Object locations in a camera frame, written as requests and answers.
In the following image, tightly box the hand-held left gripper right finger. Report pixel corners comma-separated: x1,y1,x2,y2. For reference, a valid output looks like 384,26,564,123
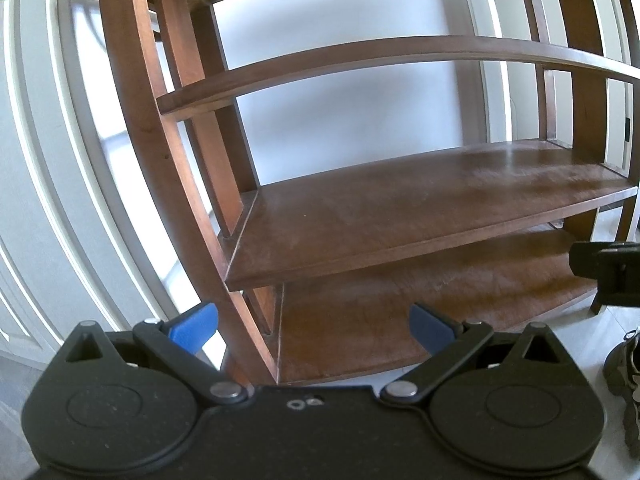
380,302,577,406

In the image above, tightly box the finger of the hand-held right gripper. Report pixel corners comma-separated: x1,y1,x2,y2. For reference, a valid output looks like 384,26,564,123
569,241,607,280

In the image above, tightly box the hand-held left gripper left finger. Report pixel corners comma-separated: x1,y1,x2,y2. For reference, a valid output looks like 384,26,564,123
62,302,250,405

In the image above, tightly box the black grey sneaker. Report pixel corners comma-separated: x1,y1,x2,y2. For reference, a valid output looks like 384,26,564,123
602,329,640,447

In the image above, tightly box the wooden shoe rack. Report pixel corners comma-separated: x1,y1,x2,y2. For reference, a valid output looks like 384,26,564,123
80,0,640,387

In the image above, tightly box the white panelled door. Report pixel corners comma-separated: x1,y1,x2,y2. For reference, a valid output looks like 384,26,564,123
0,0,232,376

